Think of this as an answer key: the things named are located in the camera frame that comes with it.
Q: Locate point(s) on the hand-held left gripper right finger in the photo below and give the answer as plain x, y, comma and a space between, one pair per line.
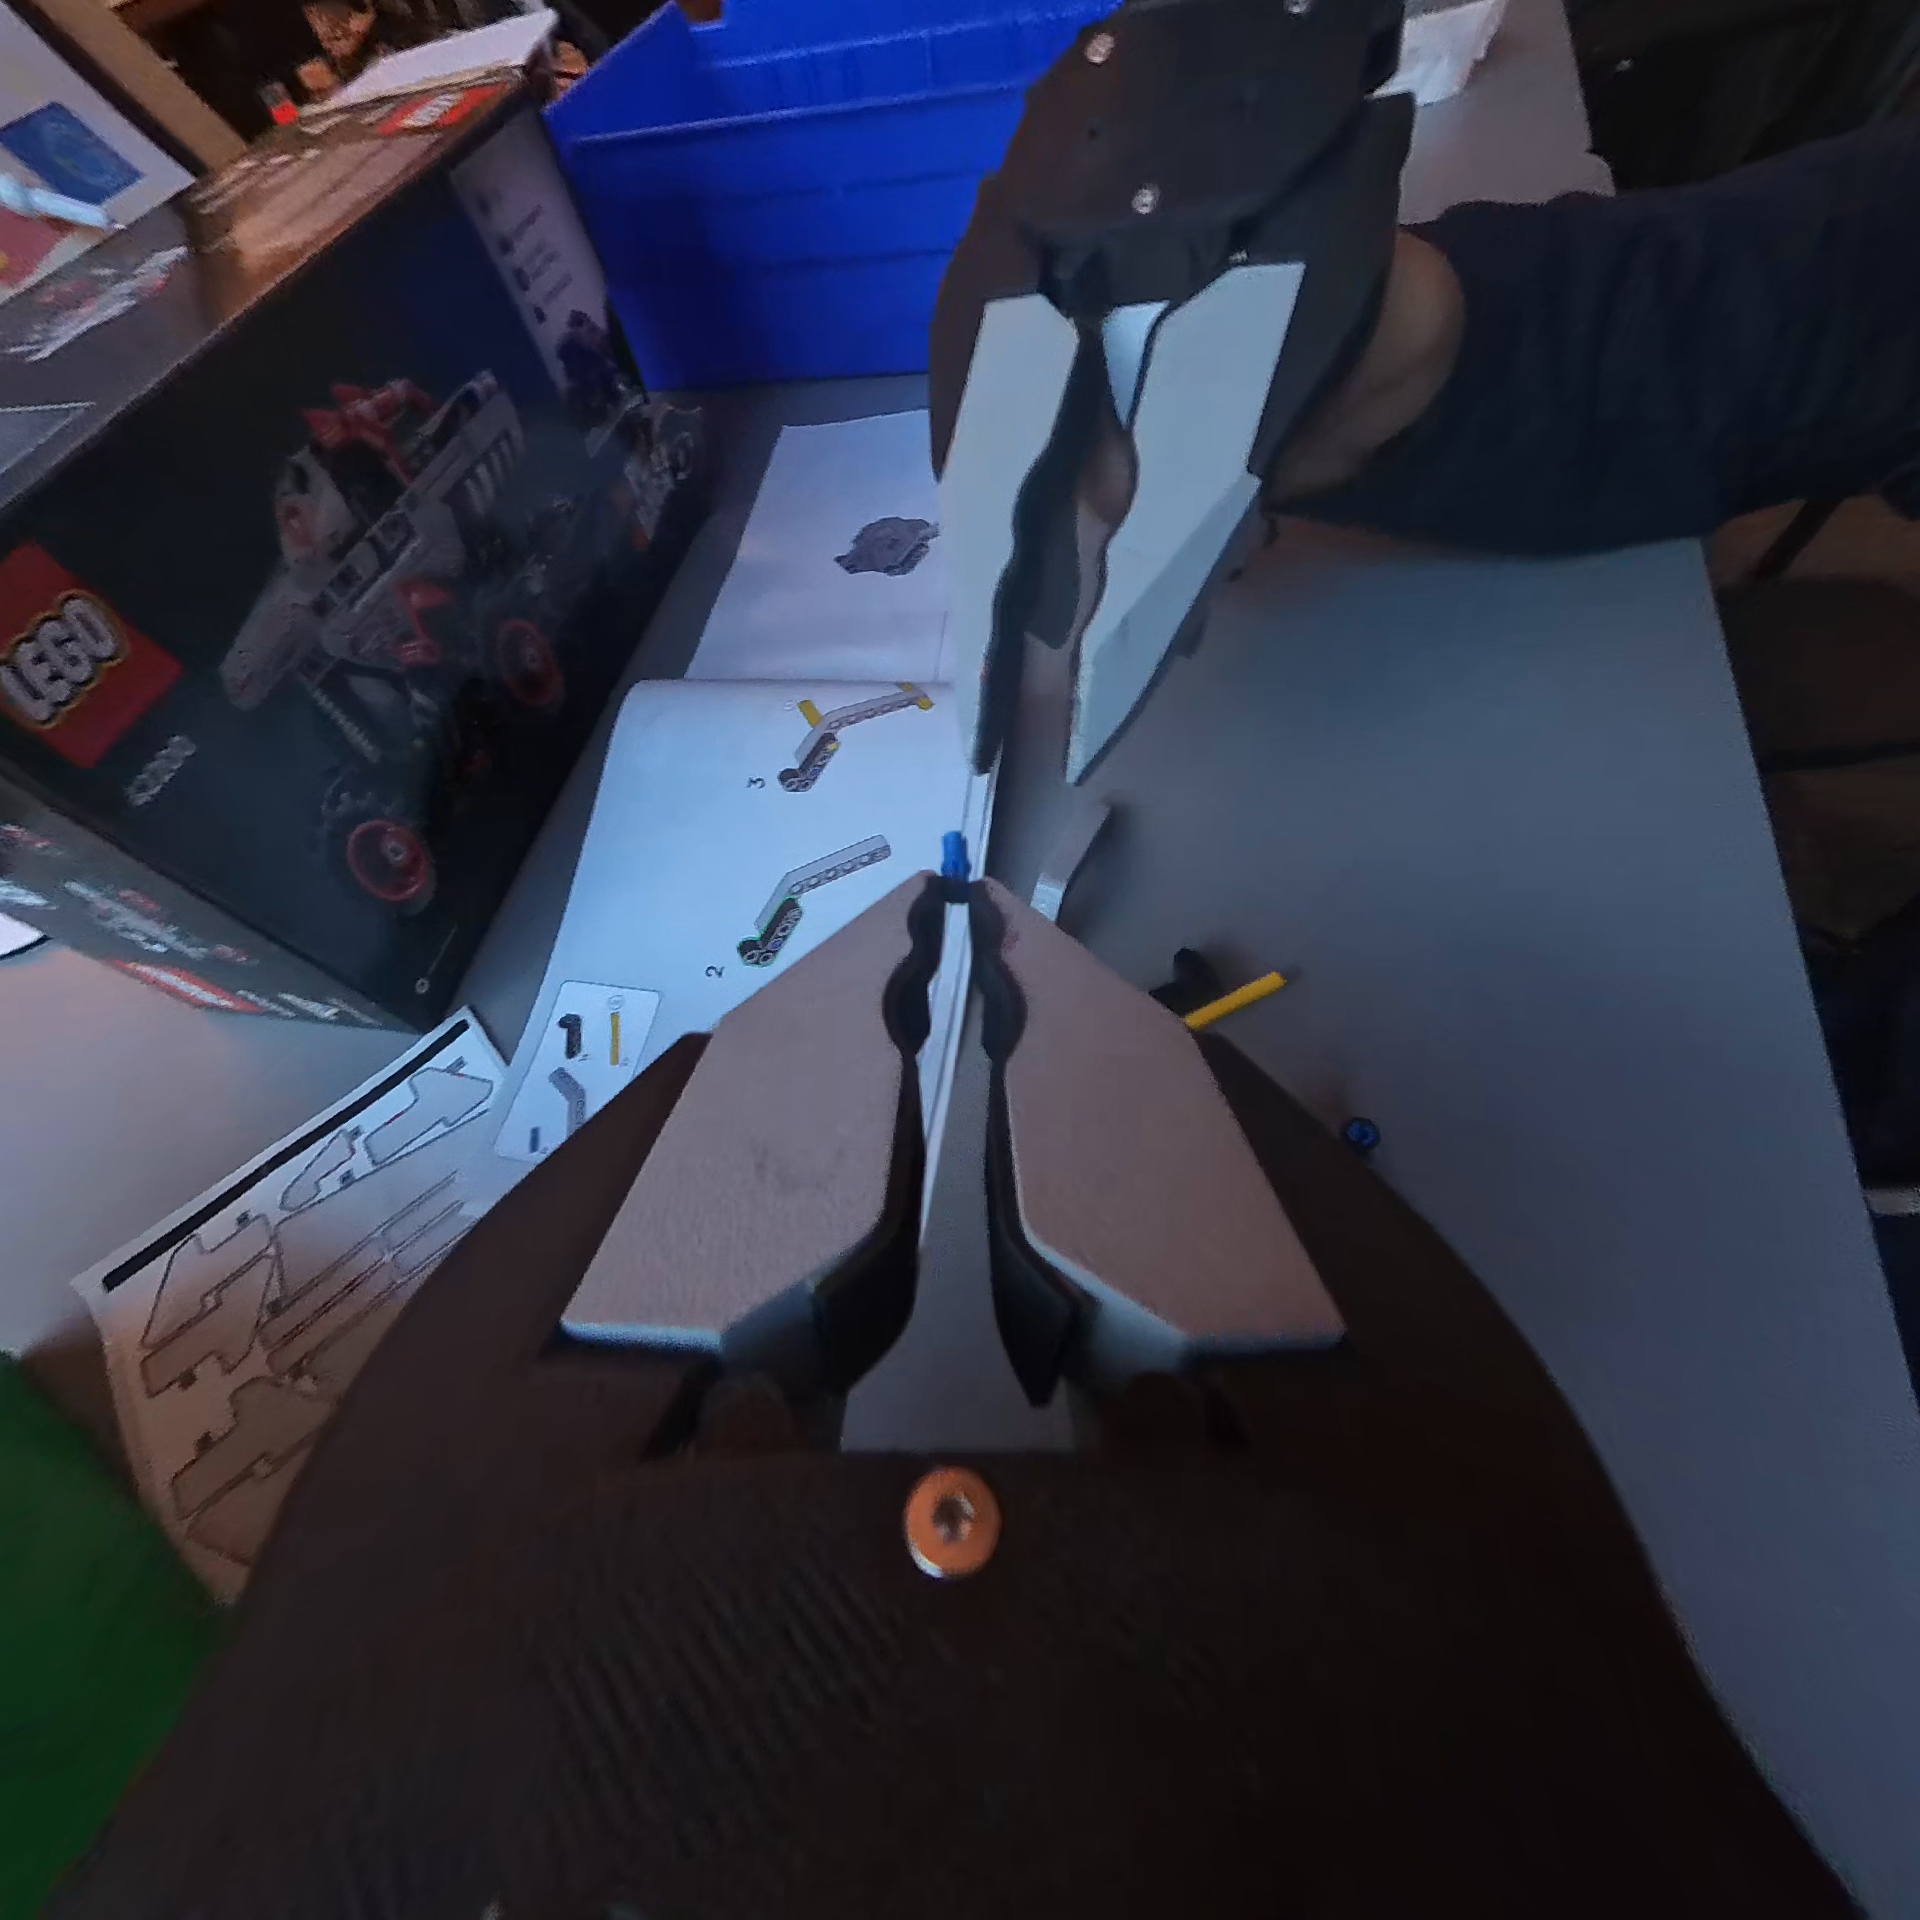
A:
1155, 1170

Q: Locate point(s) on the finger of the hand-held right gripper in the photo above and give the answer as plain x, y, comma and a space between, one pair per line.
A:
990, 481
1184, 481

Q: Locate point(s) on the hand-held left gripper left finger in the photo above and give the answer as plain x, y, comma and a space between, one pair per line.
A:
751, 1154

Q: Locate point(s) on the grey angled toy beam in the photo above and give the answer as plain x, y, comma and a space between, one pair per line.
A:
1069, 870

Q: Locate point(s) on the small blue connector pin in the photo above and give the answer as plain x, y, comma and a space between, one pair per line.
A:
954, 858

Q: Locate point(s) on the person's right forearm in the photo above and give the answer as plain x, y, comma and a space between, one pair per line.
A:
1680, 361

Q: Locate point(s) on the black toy truck set box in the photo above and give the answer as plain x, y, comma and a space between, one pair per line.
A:
374, 571

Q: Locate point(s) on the person's right hand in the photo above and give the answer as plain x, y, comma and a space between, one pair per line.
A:
1402, 361

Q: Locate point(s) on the yellow toy axle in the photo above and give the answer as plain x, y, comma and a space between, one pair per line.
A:
1233, 1001

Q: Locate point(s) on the black connector pin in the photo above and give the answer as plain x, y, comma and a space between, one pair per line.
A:
1184, 974

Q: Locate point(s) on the dark blue connector pin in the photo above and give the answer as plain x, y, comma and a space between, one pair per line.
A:
1359, 1133

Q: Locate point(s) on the crumpled white plastic bag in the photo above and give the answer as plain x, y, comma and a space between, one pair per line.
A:
1440, 44

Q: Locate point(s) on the blue plastic bin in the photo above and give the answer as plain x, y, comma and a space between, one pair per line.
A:
781, 210

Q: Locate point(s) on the white instruction booklet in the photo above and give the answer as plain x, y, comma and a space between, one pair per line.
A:
691, 811

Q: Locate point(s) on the white sticker sheet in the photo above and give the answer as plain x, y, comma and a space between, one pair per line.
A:
255, 1291

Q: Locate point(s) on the dark cloth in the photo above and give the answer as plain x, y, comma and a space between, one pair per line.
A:
1741, 75

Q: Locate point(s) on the white paper sheet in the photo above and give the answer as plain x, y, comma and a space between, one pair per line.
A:
435, 63

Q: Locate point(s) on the dark chair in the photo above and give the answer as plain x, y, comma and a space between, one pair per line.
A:
1831, 751

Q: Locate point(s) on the white paper piece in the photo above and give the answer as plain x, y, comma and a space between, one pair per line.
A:
14, 933

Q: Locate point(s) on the green object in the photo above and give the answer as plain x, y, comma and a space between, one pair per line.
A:
75, 1650

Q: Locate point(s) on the white board with brick prints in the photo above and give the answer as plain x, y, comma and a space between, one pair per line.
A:
75, 142

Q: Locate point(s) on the small white toy part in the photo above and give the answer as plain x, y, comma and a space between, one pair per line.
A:
53, 199

